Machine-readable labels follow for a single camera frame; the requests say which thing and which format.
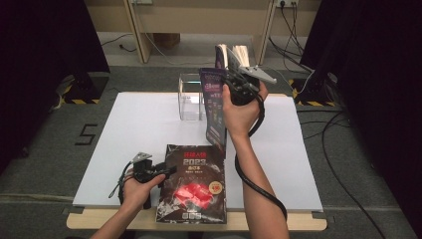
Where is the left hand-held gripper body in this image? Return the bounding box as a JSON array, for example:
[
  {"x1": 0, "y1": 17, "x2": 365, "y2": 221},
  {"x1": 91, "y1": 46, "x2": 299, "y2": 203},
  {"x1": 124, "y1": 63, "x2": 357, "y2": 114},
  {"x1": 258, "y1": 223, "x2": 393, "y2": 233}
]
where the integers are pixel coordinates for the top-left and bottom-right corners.
[{"x1": 131, "y1": 151, "x2": 164, "y2": 210}]

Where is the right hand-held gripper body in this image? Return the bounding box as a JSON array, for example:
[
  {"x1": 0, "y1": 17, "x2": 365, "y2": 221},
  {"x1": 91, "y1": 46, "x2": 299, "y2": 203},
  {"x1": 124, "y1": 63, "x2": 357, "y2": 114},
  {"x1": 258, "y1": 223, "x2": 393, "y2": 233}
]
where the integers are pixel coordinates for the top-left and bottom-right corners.
[{"x1": 224, "y1": 65, "x2": 279, "y2": 108}]

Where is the white magazine with picture grid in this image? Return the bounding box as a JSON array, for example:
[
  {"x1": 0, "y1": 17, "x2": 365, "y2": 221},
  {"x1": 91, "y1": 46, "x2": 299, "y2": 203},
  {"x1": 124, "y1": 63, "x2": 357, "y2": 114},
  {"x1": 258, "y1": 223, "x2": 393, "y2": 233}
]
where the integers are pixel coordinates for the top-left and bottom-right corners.
[{"x1": 228, "y1": 44, "x2": 252, "y2": 70}]

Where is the black magazine with red patch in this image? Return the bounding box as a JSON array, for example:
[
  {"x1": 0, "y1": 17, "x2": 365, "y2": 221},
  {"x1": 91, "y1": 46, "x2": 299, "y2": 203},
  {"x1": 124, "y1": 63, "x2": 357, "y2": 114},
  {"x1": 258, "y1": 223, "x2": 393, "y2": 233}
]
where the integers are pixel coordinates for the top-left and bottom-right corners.
[{"x1": 155, "y1": 142, "x2": 229, "y2": 225}]

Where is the clear acrylic magazine holder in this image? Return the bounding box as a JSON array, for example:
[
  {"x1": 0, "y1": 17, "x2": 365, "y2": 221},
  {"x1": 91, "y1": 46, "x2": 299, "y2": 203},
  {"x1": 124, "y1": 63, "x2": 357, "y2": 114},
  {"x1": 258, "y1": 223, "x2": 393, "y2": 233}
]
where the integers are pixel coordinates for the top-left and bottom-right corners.
[{"x1": 177, "y1": 73, "x2": 209, "y2": 122}]

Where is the person's left hand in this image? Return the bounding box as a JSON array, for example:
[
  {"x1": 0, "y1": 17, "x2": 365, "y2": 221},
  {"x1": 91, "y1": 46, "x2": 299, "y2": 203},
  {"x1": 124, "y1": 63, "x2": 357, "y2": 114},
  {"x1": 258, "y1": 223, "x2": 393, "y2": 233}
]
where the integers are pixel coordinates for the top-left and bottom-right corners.
[{"x1": 119, "y1": 174, "x2": 167, "y2": 214}]

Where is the person's right hand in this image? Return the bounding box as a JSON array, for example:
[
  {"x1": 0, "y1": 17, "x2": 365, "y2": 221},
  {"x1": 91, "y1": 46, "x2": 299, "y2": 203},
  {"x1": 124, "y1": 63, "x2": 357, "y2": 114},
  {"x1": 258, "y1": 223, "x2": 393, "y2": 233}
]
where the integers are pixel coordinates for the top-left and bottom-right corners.
[{"x1": 221, "y1": 81, "x2": 270, "y2": 141}]

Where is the white table board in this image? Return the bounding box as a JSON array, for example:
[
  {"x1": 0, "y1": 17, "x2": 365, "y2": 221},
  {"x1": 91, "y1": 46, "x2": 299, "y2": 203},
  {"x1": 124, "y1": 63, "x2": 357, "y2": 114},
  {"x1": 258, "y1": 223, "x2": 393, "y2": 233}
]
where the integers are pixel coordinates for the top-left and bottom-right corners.
[{"x1": 72, "y1": 92, "x2": 324, "y2": 213}]

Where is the light wooden background desk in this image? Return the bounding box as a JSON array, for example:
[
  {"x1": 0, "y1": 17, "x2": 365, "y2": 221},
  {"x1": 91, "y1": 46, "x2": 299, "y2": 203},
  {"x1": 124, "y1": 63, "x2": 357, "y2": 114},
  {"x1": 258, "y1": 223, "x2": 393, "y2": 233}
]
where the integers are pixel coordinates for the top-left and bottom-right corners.
[{"x1": 83, "y1": 0, "x2": 322, "y2": 66}]

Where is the stand base with striped tape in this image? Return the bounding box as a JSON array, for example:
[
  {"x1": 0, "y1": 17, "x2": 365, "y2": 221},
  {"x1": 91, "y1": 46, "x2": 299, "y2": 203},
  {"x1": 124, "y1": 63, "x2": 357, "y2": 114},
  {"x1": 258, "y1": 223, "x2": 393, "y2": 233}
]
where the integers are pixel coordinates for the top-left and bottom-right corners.
[
  {"x1": 288, "y1": 72, "x2": 340, "y2": 108},
  {"x1": 54, "y1": 73, "x2": 110, "y2": 106}
]

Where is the light wooden table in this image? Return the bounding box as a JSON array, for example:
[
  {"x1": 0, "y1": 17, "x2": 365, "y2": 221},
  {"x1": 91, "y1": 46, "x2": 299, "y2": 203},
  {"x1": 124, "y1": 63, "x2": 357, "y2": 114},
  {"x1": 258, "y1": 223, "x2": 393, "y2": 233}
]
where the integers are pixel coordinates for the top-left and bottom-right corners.
[{"x1": 66, "y1": 92, "x2": 328, "y2": 233}]

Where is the brown cardboard box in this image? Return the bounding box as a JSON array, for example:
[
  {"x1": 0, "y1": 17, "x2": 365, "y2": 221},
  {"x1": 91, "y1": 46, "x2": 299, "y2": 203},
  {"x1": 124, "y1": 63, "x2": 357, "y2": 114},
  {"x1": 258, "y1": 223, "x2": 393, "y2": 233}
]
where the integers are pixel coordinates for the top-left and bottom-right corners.
[{"x1": 152, "y1": 32, "x2": 182, "y2": 51}]

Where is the black curtain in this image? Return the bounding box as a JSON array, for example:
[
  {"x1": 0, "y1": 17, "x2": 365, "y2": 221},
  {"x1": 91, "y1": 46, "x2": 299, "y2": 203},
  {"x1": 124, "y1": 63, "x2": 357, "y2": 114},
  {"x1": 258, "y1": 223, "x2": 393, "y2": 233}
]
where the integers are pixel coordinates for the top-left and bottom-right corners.
[
  {"x1": 0, "y1": 0, "x2": 110, "y2": 175},
  {"x1": 299, "y1": 0, "x2": 422, "y2": 237}
]

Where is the left hand-held gripper cable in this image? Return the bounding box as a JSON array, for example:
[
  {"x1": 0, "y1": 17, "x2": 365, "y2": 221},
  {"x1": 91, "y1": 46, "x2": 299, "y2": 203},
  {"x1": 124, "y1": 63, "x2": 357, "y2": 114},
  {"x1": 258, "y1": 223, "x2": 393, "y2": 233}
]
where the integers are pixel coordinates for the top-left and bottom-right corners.
[{"x1": 107, "y1": 160, "x2": 134, "y2": 205}]

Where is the hand-held gripper cable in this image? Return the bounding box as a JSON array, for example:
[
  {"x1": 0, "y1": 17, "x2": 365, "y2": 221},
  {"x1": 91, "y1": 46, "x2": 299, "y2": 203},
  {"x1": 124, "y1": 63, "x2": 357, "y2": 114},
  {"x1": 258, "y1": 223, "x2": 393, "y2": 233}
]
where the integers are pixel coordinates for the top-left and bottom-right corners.
[
  {"x1": 234, "y1": 94, "x2": 289, "y2": 222},
  {"x1": 107, "y1": 160, "x2": 134, "y2": 205}
]

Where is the white floor cable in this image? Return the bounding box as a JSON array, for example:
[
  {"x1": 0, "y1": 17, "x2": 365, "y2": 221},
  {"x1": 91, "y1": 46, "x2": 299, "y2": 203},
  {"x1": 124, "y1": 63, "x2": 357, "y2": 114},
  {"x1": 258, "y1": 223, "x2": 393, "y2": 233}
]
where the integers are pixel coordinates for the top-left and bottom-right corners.
[{"x1": 141, "y1": 31, "x2": 316, "y2": 98}]

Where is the black power cable bundle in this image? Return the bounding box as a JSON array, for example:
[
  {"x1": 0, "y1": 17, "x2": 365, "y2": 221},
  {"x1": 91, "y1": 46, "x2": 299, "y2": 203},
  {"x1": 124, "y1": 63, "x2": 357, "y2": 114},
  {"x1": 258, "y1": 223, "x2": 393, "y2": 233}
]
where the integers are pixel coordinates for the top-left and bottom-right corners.
[{"x1": 268, "y1": 1, "x2": 315, "y2": 74}]

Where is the white wall socket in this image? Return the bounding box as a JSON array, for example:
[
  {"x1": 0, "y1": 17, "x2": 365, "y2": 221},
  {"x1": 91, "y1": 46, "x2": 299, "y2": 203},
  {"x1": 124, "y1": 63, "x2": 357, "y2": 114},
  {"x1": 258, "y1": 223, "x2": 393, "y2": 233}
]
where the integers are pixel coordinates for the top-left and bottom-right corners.
[{"x1": 276, "y1": 0, "x2": 300, "y2": 9}]

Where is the right hand-held gripper cable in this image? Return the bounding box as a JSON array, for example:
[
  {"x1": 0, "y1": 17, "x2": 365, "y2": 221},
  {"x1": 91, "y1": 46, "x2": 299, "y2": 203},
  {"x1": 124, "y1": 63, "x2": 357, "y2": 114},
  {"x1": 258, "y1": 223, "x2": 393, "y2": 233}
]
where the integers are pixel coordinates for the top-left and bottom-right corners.
[{"x1": 234, "y1": 94, "x2": 289, "y2": 222}]

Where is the long black floor cable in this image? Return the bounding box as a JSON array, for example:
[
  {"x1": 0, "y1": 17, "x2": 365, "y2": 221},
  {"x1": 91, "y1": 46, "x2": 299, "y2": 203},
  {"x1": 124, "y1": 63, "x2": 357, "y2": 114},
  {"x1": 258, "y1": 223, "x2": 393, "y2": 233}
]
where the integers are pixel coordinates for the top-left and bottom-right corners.
[{"x1": 296, "y1": 109, "x2": 388, "y2": 239}]

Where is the thin black floor cable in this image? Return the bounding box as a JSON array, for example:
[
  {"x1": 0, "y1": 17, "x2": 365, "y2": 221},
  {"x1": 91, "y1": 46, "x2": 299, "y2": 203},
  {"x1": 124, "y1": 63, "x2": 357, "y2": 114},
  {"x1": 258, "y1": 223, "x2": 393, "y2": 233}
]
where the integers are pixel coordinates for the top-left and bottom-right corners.
[{"x1": 100, "y1": 32, "x2": 137, "y2": 54}]

